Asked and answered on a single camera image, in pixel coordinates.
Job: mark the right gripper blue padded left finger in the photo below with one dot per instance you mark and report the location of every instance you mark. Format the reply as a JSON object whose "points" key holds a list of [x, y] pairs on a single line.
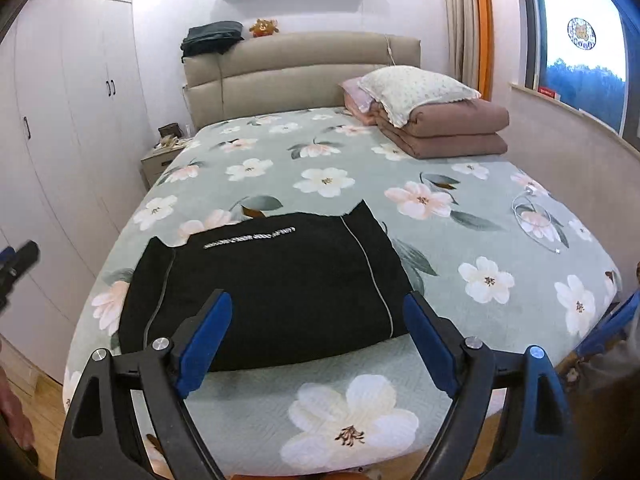
{"points": [[197, 340]]}

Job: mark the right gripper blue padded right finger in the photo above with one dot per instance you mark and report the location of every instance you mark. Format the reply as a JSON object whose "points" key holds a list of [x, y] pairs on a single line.
{"points": [[438, 343]]}

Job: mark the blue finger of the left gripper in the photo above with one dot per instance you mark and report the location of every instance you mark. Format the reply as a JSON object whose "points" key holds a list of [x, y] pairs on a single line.
{"points": [[7, 254]]}

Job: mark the black hooded jacket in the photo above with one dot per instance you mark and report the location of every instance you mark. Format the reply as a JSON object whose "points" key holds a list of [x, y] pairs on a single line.
{"points": [[303, 286]]}

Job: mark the person's left hand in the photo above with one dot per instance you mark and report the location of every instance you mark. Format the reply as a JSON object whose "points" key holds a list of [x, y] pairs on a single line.
{"points": [[11, 409]]}

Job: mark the floral green bed sheet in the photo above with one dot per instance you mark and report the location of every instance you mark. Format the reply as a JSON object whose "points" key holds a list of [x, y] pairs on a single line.
{"points": [[485, 244]]}

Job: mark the white wardrobe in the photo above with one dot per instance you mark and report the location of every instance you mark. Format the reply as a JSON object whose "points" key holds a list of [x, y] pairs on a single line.
{"points": [[73, 131]]}

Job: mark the bedside table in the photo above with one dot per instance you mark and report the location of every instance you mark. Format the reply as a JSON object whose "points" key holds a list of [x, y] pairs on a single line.
{"points": [[172, 142]]}

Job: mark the folded brown quilt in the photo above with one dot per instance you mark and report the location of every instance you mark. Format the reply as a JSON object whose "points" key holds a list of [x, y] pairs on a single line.
{"points": [[465, 128]]}

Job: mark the pink folded blanket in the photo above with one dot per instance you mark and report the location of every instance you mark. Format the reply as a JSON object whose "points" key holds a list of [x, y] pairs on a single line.
{"points": [[358, 102]]}

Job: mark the beige padded headboard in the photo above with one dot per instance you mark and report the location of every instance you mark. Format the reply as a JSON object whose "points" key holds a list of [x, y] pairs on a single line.
{"points": [[287, 72]]}

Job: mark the white floral pillow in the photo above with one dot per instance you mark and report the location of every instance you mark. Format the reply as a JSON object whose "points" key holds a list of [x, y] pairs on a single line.
{"points": [[402, 88]]}

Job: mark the dark green folded cloth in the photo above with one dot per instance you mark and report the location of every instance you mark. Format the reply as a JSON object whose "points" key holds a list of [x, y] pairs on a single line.
{"points": [[217, 37]]}

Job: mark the orange plush toy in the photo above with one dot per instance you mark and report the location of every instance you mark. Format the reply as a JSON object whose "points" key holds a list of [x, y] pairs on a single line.
{"points": [[263, 28]]}

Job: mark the beige curtain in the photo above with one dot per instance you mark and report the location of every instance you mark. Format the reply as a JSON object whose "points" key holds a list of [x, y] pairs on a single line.
{"points": [[471, 39]]}

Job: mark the window with blue frame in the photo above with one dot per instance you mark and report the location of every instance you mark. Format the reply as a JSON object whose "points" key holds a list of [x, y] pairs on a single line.
{"points": [[585, 54]]}

